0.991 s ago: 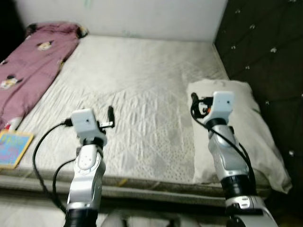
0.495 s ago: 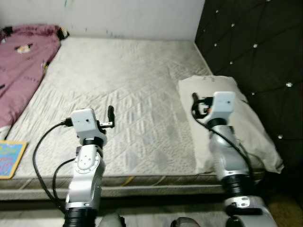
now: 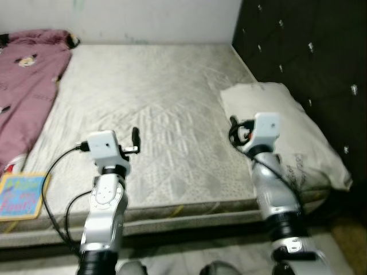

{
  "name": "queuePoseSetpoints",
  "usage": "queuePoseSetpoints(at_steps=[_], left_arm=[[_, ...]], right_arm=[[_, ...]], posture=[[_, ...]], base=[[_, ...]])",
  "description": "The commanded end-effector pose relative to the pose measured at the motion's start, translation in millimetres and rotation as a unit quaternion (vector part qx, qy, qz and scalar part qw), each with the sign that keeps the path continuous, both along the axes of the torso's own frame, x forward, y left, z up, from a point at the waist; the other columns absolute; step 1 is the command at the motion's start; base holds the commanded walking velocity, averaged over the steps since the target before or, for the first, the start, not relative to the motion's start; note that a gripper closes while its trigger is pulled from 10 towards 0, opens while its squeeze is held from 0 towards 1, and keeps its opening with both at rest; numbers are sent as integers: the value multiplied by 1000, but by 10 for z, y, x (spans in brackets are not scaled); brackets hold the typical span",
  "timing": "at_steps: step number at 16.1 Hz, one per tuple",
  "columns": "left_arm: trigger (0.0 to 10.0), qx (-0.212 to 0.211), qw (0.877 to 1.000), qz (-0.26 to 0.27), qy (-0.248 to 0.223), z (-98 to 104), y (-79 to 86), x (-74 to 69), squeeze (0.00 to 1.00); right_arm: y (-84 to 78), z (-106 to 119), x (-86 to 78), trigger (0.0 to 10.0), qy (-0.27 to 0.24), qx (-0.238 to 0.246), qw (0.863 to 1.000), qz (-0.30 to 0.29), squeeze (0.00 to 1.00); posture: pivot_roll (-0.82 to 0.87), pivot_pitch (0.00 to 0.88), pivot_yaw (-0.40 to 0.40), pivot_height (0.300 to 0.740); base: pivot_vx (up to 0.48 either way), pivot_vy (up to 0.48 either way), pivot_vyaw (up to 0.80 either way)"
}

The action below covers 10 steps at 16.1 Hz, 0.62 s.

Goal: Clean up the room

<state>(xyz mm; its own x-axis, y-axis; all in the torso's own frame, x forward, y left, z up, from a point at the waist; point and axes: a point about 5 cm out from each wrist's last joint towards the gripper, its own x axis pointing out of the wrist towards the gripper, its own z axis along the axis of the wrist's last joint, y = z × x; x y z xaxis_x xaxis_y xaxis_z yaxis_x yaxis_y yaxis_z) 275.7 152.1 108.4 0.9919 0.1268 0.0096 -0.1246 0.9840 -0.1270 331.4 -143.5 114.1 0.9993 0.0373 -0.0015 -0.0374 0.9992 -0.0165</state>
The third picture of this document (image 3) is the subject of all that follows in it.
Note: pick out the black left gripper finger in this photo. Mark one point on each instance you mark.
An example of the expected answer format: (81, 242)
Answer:
(136, 140)

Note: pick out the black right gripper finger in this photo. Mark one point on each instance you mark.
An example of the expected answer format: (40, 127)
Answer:
(234, 121)

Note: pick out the yellow blue children's book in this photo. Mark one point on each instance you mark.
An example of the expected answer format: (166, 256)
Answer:
(23, 197)

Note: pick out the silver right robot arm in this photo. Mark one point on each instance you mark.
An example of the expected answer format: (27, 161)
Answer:
(275, 189)

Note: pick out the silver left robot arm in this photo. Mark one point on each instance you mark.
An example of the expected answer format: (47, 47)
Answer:
(106, 212)

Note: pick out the grey quilted mattress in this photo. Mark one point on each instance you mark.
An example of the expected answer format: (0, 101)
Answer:
(155, 97)

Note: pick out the white lettered pillow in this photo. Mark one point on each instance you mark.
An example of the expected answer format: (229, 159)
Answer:
(312, 143)

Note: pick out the black tufted headboard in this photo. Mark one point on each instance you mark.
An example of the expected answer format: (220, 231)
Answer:
(309, 51)

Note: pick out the pink cartoon print blanket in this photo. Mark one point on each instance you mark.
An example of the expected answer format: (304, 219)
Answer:
(28, 91)

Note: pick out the silver right robot leg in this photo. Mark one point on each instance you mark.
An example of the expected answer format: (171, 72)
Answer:
(221, 269)

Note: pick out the brown floor mat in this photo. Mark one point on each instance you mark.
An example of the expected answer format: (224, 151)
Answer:
(350, 246)

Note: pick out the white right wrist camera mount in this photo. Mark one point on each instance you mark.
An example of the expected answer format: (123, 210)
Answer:
(266, 130)

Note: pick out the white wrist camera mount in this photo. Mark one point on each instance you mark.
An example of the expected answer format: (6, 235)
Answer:
(103, 148)
(266, 130)

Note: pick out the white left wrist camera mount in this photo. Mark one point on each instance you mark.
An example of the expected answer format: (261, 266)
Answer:
(103, 148)

